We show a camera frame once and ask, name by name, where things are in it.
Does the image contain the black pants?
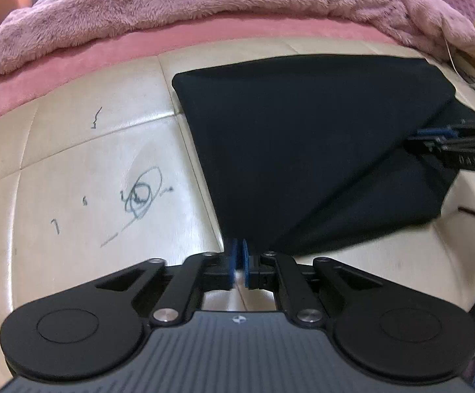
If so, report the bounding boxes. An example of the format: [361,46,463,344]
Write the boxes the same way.
[172,54,473,258]

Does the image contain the pink bed sheet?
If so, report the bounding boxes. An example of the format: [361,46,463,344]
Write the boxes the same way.
[0,16,398,132]

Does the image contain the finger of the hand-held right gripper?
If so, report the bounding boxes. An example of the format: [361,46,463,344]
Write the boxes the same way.
[415,120,475,139]
[405,137,475,156]

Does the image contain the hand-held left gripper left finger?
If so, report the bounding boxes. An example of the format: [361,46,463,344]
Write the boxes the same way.
[95,239,238,327]

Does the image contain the white cable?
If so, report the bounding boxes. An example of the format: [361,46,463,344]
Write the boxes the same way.
[444,39,469,76]

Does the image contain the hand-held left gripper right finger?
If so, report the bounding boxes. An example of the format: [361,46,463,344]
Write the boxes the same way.
[243,239,382,328]

